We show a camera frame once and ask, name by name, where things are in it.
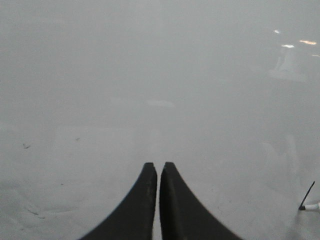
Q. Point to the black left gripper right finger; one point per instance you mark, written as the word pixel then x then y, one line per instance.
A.
pixel 182 215

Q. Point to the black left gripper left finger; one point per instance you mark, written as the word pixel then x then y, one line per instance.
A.
pixel 133 218

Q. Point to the white whiteboard marker pen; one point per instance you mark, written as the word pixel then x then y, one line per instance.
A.
pixel 310 207

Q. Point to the large white whiteboard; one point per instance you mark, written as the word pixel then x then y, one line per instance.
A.
pixel 90 90

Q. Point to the black marker stroke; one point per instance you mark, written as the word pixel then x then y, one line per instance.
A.
pixel 307 195

